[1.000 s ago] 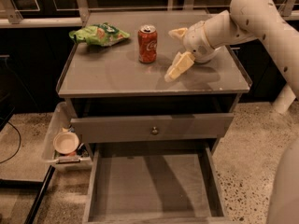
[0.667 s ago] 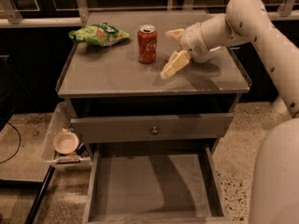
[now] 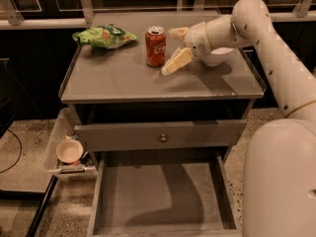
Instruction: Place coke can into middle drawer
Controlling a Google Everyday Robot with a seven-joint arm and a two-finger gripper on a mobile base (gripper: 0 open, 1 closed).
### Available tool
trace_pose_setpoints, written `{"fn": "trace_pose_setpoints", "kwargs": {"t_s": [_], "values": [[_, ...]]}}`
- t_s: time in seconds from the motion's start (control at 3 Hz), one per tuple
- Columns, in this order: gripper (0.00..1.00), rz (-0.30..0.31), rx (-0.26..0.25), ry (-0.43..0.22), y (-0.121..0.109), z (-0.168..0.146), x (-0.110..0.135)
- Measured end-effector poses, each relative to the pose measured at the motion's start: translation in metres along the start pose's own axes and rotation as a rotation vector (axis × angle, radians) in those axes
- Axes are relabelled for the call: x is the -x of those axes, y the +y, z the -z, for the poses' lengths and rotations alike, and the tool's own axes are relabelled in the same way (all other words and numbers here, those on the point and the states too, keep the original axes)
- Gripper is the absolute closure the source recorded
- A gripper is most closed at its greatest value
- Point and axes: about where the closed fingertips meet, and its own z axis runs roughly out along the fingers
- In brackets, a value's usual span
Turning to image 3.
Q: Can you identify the white ceramic bowl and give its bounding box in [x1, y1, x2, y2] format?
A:
[200, 47, 233, 66]

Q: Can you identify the small beige bowl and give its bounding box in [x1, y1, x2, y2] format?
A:
[56, 139, 83, 164]

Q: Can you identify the black table frame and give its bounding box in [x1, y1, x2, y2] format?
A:
[0, 176, 58, 237]

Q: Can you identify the green chip bag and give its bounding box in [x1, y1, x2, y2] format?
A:
[72, 24, 136, 49]

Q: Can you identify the metal railing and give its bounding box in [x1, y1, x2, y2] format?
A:
[0, 0, 316, 30]

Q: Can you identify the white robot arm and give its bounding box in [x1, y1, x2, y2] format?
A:
[162, 0, 316, 237]

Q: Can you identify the grey top drawer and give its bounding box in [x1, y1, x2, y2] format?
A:
[74, 119, 246, 151]

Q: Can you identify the red coke can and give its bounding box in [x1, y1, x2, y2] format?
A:
[145, 26, 166, 67]

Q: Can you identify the black cable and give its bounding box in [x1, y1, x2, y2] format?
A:
[0, 123, 24, 175]

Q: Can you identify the grey open middle drawer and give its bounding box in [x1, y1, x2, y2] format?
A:
[87, 149, 242, 237]

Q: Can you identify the grey cabinet with glass top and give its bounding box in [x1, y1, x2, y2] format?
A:
[58, 10, 267, 170]

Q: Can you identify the round brass drawer knob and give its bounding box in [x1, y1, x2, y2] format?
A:
[160, 134, 168, 143]

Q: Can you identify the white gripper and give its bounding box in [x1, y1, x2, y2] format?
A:
[161, 22, 211, 75]

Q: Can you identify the clear plastic storage bin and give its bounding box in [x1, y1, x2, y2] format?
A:
[43, 108, 97, 182]

